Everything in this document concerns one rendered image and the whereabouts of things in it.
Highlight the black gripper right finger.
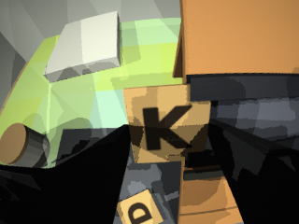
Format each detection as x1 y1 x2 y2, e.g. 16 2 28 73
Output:
206 119 299 224

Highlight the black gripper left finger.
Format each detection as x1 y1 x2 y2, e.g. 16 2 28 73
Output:
0 124 131 224

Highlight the grey flat rectangular slab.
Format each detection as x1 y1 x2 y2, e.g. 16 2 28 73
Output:
42 11 121 83

